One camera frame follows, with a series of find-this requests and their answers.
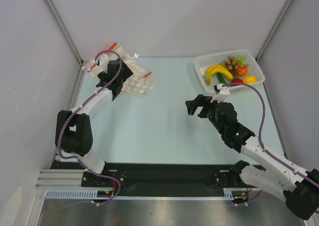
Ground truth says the brown longan bunch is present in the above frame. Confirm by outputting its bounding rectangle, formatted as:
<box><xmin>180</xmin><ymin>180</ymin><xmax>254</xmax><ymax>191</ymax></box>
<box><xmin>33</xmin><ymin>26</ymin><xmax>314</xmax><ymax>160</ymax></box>
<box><xmin>220</xmin><ymin>55</ymin><xmax>242</xmax><ymax>73</ymax></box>

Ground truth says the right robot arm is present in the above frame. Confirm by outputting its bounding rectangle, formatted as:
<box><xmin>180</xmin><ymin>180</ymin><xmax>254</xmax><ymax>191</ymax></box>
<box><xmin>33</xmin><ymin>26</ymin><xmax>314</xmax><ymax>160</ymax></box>
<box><xmin>185</xmin><ymin>94</ymin><xmax>319</xmax><ymax>221</ymax></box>

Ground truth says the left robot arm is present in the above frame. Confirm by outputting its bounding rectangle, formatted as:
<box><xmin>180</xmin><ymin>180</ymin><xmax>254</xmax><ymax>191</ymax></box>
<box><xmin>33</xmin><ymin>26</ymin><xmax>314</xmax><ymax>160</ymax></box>
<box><xmin>55</xmin><ymin>59</ymin><xmax>133</xmax><ymax>186</ymax></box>

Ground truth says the polka dot zip bag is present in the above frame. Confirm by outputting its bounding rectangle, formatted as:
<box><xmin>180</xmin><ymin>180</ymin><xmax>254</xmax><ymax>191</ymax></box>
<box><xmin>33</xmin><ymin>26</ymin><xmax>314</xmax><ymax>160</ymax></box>
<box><xmin>122</xmin><ymin>61</ymin><xmax>154</xmax><ymax>98</ymax></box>

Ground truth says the green cucumber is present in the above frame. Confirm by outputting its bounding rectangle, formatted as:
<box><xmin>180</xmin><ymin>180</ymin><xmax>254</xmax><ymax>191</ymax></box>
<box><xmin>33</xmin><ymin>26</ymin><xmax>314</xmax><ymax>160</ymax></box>
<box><xmin>216</xmin><ymin>73</ymin><xmax>227</xmax><ymax>84</ymax></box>

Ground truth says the red pomegranate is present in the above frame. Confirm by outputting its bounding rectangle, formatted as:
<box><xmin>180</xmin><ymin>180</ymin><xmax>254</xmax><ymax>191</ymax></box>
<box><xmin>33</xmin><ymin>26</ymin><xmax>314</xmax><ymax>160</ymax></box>
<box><xmin>231</xmin><ymin>78</ymin><xmax>243</xmax><ymax>86</ymax></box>

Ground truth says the yellow banana bunch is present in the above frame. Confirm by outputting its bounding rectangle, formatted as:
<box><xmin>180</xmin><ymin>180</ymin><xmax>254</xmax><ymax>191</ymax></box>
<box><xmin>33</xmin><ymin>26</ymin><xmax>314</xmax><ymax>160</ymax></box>
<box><xmin>205</xmin><ymin>64</ymin><xmax>234</xmax><ymax>85</ymax></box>

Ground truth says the yellow lemon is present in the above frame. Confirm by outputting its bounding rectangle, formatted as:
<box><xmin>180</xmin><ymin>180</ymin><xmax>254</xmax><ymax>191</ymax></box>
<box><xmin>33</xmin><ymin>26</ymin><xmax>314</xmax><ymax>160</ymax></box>
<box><xmin>242</xmin><ymin>75</ymin><xmax>257</xmax><ymax>84</ymax></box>

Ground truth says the orange fruit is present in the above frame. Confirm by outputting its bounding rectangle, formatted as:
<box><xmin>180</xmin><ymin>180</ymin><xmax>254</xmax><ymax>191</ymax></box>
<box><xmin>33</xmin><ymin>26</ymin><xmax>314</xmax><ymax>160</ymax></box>
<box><xmin>235</xmin><ymin>65</ymin><xmax>248</xmax><ymax>77</ymax></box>

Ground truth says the white plastic basket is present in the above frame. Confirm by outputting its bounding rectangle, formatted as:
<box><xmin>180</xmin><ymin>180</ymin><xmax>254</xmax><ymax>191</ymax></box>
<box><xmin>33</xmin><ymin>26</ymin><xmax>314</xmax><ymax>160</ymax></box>
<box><xmin>193</xmin><ymin>49</ymin><xmax>265</xmax><ymax>95</ymax></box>

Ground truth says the green celery stalk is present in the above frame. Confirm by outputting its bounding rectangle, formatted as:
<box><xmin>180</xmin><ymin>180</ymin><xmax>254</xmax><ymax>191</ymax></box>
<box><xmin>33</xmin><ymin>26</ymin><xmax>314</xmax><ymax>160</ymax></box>
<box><xmin>234</xmin><ymin>55</ymin><xmax>248</xmax><ymax>66</ymax></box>

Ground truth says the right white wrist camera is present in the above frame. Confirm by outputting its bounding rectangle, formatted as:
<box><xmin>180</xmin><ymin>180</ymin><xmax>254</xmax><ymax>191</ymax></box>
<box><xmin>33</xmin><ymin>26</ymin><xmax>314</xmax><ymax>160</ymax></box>
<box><xmin>210</xmin><ymin>84</ymin><xmax>230</xmax><ymax>103</ymax></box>

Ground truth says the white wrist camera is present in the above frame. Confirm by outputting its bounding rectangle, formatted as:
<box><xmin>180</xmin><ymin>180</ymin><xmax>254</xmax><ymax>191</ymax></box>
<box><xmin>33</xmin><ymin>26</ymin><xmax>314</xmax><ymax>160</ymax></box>
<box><xmin>95</xmin><ymin>55</ymin><xmax>110</xmax><ymax>74</ymax></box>
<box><xmin>210</xmin><ymin>84</ymin><xmax>230</xmax><ymax>103</ymax></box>

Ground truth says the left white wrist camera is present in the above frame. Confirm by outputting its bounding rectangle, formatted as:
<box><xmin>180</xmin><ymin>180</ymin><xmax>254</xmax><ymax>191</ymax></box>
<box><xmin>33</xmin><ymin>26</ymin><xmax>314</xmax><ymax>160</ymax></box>
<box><xmin>95</xmin><ymin>55</ymin><xmax>110</xmax><ymax>74</ymax></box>

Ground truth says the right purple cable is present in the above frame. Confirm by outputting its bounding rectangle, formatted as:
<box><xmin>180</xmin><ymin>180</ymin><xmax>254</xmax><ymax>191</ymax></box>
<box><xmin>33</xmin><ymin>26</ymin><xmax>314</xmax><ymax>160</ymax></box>
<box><xmin>221</xmin><ymin>83</ymin><xmax>319</xmax><ymax>214</ymax></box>

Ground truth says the purple cable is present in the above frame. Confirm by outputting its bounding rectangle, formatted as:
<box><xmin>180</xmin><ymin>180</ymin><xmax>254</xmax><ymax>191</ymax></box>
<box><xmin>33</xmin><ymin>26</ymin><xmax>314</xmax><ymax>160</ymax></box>
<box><xmin>221</xmin><ymin>83</ymin><xmax>319</xmax><ymax>214</ymax></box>
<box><xmin>47</xmin><ymin>50</ymin><xmax>124</xmax><ymax>211</ymax></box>

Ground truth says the left aluminium frame post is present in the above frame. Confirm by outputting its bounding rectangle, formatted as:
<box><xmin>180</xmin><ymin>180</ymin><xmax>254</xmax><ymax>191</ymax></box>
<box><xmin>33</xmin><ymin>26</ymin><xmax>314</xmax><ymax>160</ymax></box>
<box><xmin>43</xmin><ymin>0</ymin><xmax>83</xmax><ymax>66</ymax></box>

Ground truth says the aluminium frame post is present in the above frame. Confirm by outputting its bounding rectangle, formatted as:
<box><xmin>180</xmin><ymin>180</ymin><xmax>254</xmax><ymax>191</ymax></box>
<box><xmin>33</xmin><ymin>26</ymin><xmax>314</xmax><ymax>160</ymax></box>
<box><xmin>255</xmin><ymin>0</ymin><xmax>295</xmax><ymax>63</ymax></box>
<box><xmin>43</xmin><ymin>0</ymin><xmax>83</xmax><ymax>66</ymax></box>

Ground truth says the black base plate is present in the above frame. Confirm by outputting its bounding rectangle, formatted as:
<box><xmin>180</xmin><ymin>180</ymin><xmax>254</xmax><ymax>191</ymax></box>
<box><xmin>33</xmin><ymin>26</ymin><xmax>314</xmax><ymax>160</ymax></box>
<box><xmin>49</xmin><ymin>161</ymin><xmax>262</xmax><ymax>197</ymax></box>

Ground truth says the white slotted cable duct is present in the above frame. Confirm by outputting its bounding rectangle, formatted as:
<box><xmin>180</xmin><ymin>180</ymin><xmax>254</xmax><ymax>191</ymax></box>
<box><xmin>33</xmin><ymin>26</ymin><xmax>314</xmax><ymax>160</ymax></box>
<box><xmin>45</xmin><ymin>189</ymin><xmax>245</xmax><ymax>201</ymax></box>

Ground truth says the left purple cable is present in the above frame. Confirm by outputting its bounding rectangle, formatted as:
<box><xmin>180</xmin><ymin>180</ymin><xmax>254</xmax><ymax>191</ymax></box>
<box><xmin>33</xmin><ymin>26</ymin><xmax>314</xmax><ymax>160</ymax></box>
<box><xmin>47</xmin><ymin>50</ymin><xmax>124</xmax><ymax>211</ymax></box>

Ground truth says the right aluminium frame post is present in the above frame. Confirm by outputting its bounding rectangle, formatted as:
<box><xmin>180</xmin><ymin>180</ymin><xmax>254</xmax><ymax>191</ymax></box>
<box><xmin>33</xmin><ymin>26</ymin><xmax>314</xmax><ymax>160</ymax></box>
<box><xmin>255</xmin><ymin>0</ymin><xmax>295</xmax><ymax>63</ymax></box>

